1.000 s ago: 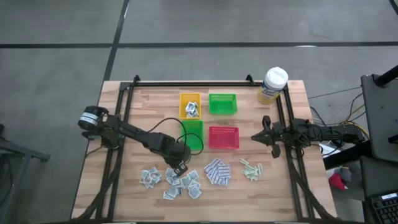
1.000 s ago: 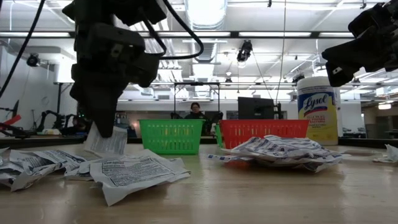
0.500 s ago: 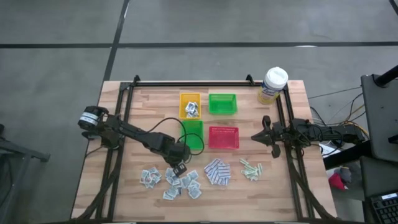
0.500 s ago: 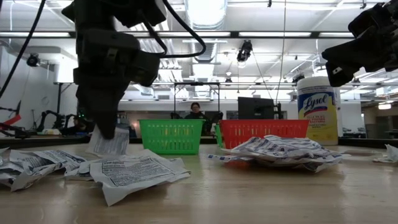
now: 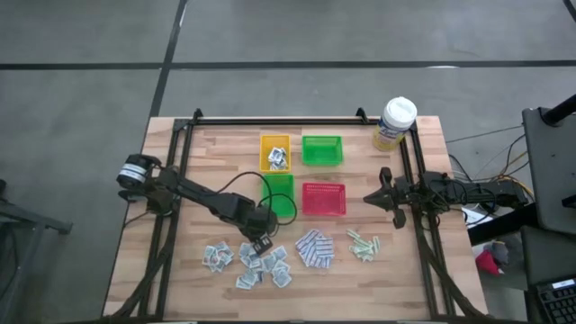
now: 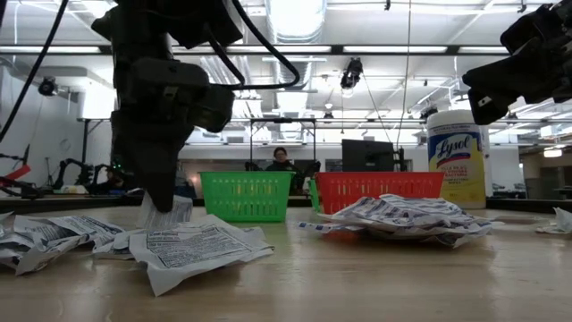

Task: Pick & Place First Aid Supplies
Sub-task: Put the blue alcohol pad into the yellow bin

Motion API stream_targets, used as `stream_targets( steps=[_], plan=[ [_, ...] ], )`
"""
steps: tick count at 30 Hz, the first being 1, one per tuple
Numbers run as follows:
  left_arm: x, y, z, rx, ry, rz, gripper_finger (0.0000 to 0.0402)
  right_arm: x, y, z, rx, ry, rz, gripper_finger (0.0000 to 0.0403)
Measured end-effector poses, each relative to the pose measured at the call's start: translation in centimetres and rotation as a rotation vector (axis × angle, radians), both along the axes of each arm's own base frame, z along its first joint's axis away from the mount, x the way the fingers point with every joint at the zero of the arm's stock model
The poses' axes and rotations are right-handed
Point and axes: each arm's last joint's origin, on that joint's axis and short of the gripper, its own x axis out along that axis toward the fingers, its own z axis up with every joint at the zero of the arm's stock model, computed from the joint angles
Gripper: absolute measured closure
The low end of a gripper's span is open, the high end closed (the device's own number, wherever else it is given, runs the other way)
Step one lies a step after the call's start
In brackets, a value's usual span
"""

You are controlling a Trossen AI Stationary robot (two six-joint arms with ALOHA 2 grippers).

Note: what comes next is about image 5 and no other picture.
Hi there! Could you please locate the thin floor cable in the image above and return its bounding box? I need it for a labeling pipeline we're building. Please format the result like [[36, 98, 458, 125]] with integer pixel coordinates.
[[445, 124, 526, 144]]

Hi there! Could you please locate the grey cloth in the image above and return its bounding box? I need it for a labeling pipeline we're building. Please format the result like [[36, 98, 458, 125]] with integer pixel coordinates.
[[488, 239, 510, 266]]

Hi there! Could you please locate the Lysol wipes canister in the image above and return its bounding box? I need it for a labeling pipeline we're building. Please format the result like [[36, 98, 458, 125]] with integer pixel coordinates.
[[371, 95, 419, 153]]

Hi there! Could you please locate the red plastic mesh basket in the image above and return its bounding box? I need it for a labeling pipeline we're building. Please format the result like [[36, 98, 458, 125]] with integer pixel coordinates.
[[301, 182, 347, 217]]

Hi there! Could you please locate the black keyboard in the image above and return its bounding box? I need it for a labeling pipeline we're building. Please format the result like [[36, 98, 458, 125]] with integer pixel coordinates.
[[535, 277, 576, 324]]

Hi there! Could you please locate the red cloth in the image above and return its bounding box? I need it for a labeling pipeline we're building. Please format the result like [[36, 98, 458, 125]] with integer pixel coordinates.
[[475, 249, 504, 275]]

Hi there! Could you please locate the grey metal stand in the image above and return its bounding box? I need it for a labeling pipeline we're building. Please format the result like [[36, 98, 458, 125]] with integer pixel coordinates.
[[0, 178, 74, 324]]

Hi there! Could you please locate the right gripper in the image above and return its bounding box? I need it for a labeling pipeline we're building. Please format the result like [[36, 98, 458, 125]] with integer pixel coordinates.
[[363, 166, 414, 230]]

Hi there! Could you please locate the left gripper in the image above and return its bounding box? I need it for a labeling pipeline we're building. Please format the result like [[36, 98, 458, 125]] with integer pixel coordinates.
[[233, 202, 279, 257]]

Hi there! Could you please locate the green plastic mesh basket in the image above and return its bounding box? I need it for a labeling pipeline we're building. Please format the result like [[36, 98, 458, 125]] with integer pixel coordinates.
[[262, 173, 296, 219], [301, 135, 345, 167]]

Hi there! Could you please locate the long black arm cable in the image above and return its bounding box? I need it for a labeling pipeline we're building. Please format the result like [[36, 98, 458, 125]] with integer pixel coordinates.
[[215, 170, 275, 209]]

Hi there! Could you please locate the dark grey panel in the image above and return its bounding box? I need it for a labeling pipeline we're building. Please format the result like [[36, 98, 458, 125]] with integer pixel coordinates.
[[521, 224, 576, 284]]

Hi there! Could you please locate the white paper sheet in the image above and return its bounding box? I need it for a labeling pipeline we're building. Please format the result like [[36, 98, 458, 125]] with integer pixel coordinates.
[[461, 205, 495, 229]]

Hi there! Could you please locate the black desk leg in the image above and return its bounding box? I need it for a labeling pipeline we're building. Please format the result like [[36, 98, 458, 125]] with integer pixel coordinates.
[[466, 202, 539, 247]]

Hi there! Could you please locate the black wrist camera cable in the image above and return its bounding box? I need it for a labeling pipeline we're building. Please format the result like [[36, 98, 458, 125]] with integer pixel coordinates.
[[258, 192, 299, 226]]

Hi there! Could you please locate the yellow plastic mesh basket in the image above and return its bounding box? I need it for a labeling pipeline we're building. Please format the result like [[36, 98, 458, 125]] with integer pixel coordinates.
[[258, 133, 293, 175]]

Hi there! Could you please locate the black pole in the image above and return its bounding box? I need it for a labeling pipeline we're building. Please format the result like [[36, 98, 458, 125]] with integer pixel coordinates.
[[541, 93, 576, 126]]

